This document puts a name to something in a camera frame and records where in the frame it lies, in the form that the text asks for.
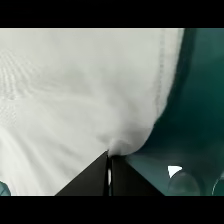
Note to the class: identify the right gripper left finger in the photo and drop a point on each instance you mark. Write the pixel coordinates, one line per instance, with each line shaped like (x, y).
(91, 180)

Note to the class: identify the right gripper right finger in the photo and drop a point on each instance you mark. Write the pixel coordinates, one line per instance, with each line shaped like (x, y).
(130, 181)

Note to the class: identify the white garment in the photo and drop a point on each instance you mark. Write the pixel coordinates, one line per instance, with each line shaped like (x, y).
(76, 100)

